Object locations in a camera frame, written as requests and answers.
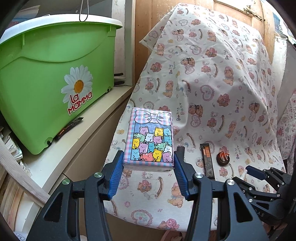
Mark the wooden door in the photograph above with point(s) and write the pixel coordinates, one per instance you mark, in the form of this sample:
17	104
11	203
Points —
257	14

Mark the bear-print table cloth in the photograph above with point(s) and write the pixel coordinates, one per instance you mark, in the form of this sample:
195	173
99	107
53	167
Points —
212	72

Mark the patterned cushion right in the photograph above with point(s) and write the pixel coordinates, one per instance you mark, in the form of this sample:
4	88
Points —
286	129

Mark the stack of old books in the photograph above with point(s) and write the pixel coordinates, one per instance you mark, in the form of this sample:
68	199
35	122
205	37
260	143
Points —
11	193

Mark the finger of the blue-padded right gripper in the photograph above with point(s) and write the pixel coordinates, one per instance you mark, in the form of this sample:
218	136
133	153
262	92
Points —
237	220

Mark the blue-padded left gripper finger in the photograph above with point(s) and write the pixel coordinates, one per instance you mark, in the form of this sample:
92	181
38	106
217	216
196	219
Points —
59	218

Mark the black pen on cabinet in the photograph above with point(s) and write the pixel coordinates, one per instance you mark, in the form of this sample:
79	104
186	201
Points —
67	128

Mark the pastel bear tissue pack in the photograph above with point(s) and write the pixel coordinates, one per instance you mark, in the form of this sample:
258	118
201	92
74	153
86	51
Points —
149	141

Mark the white cabinet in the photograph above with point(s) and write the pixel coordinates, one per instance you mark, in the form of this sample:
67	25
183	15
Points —
84	148

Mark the green plastic storage bin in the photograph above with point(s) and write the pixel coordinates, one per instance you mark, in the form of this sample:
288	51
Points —
52	68

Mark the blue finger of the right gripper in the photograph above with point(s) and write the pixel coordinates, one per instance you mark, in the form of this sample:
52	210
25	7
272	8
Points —
256	173

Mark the black orange sachet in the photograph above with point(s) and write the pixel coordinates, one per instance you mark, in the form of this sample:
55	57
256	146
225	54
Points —
207	158

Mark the black round hair tie ornament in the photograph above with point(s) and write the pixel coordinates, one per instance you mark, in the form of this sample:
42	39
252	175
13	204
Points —
223	158

